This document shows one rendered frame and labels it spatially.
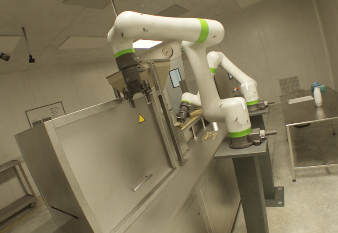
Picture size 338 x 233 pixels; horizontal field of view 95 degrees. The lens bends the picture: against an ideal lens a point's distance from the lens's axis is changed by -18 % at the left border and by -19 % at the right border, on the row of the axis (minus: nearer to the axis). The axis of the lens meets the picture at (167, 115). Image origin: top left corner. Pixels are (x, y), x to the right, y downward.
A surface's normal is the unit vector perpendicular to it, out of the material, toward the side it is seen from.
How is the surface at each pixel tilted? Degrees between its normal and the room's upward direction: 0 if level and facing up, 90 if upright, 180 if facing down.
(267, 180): 90
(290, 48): 90
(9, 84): 90
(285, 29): 90
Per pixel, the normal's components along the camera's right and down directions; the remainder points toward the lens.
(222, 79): -0.49, 0.28
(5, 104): 0.82, -0.18
